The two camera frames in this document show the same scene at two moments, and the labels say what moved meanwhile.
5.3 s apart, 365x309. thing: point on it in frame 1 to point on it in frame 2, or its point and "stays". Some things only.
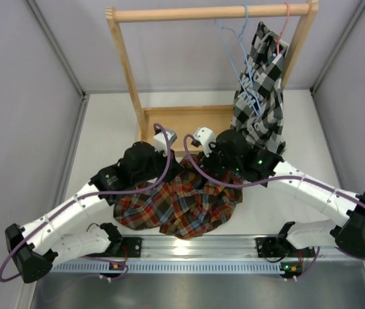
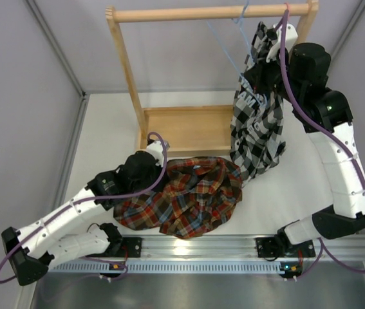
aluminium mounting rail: (200, 254) stays
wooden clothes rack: (192, 127) stays
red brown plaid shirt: (188, 204) stays
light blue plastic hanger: (232, 64) to (226, 51)
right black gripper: (208, 162) to (256, 75)
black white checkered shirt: (257, 109) stays
